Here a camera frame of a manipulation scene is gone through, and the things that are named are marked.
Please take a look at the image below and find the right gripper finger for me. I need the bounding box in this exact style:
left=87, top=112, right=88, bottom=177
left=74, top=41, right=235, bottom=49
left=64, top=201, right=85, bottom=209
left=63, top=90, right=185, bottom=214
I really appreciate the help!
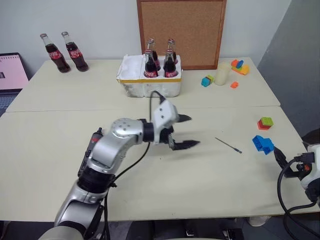
left=273, top=146, right=289, bottom=171

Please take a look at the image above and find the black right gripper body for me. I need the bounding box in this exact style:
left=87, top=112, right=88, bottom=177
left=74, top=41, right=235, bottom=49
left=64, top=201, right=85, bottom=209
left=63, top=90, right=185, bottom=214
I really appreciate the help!
left=284, top=152, right=315, bottom=179

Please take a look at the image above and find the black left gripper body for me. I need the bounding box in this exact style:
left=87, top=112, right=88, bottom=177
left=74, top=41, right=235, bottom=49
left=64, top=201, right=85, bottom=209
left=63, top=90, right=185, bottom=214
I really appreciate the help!
left=158, top=125, right=176, bottom=146

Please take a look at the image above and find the blue building block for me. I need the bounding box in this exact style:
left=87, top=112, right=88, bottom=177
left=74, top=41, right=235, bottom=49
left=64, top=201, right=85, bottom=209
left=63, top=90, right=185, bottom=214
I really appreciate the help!
left=251, top=134, right=276, bottom=156

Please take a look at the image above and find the green red orange block stack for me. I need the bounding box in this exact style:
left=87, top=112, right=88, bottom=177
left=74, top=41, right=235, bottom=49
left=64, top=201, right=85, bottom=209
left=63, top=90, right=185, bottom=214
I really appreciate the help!
left=257, top=116, right=275, bottom=131

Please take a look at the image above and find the blue orange green block stack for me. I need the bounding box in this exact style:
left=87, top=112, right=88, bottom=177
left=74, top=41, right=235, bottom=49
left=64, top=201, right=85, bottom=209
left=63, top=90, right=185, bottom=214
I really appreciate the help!
left=201, top=74, right=216, bottom=88

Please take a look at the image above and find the white foam box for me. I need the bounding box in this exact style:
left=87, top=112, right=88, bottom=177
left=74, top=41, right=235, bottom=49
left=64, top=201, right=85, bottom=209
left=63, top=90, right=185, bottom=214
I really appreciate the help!
left=116, top=54, right=185, bottom=98

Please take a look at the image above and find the glass cola bottle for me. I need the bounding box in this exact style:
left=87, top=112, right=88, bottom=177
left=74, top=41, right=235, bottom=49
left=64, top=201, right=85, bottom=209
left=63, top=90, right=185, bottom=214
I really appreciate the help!
left=39, top=32, right=71, bottom=74
left=163, top=49, right=180, bottom=78
left=146, top=38, right=161, bottom=72
left=143, top=49, right=159, bottom=78
left=61, top=31, right=90, bottom=73
left=166, top=38, right=179, bottom=65

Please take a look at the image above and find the cream plastic cup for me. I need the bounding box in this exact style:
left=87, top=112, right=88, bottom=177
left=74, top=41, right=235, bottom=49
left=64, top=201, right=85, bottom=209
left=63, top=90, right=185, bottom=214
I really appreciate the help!
left=214, top=62, right=231, bottom=86

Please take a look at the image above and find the white shoe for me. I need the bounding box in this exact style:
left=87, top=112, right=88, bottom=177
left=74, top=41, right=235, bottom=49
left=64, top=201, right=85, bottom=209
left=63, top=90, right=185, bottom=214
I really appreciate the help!
left=247, top=215, right=272, bottom=227

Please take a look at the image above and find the yellow orange green block pile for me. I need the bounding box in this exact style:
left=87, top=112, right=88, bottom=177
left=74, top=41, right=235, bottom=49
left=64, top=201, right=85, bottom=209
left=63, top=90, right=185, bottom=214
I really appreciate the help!
left=231, top=59, right=250, bottom=76

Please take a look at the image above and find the wood framed cork board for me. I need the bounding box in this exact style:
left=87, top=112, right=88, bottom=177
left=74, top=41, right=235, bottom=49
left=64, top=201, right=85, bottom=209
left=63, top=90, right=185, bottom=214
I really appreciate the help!
left=136, top=0, right=228, bottom=71

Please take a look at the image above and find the black chair base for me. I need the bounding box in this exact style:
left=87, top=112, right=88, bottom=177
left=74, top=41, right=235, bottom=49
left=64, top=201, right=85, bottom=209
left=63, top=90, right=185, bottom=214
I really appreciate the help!
left=152, top=221, right=248, bottom=240

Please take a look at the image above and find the laptop with pink screen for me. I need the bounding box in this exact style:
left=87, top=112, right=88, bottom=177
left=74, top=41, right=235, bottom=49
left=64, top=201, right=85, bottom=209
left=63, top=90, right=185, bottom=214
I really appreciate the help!
left=0, top=52, right=30, bottom=117

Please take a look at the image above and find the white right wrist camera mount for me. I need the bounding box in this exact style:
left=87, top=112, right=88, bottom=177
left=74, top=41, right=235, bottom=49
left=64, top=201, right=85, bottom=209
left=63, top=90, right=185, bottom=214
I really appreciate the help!
left=299, top=143, right=320, bottom=191

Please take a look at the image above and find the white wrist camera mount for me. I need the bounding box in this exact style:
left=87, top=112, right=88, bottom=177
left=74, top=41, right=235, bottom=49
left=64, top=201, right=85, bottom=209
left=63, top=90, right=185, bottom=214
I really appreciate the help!
left=152, top=100, right=180, bottom=146
left=299, top=143, right=320, bottom=191

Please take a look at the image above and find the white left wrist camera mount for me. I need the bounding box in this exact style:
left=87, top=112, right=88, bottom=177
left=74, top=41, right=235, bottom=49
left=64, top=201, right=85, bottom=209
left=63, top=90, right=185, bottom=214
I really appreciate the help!
left=152, top=100, right=180, bottom=146

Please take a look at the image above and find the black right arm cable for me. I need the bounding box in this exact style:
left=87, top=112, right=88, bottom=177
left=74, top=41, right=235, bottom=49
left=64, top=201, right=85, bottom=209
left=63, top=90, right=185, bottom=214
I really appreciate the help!
left=277, top=151, right=320, bottom=240

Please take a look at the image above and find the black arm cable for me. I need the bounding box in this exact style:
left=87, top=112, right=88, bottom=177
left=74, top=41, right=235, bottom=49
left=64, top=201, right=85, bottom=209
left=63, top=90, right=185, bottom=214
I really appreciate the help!
left=103, top=90, right=167, bottom=240
left=277, top=151, right=320, bottom=240

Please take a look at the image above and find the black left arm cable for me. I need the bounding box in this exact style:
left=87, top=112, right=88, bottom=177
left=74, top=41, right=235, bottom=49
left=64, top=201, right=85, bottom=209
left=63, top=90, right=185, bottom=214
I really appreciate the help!
left=103, top=90, right=167, bottom=240

